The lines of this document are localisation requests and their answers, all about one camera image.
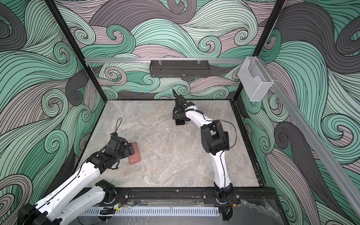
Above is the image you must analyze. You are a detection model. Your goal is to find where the purple-edged black smartphone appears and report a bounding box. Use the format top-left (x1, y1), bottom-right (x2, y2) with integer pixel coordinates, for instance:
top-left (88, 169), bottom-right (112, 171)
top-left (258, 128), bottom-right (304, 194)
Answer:
top-left (175, 119), bottom-right (186, 126)

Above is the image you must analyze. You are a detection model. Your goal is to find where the aluminium wall rail right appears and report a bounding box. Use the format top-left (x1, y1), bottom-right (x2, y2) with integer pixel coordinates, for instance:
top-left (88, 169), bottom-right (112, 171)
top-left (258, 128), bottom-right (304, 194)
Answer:
top-left (257, 59), bottom-right (360, 216)

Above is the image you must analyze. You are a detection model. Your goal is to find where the black wall tray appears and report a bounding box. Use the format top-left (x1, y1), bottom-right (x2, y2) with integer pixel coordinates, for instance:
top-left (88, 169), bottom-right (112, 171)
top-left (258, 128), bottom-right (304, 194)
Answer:
top-left (149, 60), bottom-right (210, 78)

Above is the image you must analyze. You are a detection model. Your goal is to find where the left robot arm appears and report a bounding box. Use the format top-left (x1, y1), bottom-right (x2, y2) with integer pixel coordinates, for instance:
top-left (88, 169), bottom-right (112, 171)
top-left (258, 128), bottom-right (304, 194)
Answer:
top-left (17, 132), bottom-right (139, 225)

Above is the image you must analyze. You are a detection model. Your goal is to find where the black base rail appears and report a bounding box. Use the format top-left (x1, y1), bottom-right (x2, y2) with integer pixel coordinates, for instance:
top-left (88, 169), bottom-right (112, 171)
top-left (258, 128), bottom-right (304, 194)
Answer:
top-left (106, 187), bottom-right (277, 203)

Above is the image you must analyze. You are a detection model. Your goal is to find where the aluminium wall rail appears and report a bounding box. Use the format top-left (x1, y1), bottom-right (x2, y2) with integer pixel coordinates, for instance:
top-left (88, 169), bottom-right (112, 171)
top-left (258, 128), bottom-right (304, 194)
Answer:
top-left (84, 57), bottom-right (245, 64)
top-left (257, 59), bottom-right (360, 216)

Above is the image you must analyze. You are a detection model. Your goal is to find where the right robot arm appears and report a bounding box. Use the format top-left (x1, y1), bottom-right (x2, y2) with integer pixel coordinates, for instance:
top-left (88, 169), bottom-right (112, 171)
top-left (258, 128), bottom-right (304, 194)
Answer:
top-left (172, 90), bottom-right (233, 204)

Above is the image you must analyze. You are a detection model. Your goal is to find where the aluminium wall rail back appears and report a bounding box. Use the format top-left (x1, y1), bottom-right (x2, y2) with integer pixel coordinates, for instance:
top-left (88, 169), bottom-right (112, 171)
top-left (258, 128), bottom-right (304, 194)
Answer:
top-left (84, 57), bottom-right (245, 64)

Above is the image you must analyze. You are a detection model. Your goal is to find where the pink phone case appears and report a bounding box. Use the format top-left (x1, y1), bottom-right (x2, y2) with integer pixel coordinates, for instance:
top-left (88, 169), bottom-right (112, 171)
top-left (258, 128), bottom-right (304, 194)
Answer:
top-left (128, 142), bottom-right (141, 165)

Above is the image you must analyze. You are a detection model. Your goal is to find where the clear acrylic wall holder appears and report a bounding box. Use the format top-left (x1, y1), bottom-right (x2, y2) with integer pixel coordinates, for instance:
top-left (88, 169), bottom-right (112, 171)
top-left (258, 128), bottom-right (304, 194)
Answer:
top-left (238, 57), bottom-right (273, 102)

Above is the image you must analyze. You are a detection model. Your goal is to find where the white slotted cable duct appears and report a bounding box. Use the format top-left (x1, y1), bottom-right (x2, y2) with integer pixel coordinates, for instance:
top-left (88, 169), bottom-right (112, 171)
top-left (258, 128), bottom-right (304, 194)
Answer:
top-left (81, 206), bottom-right (220, 217)

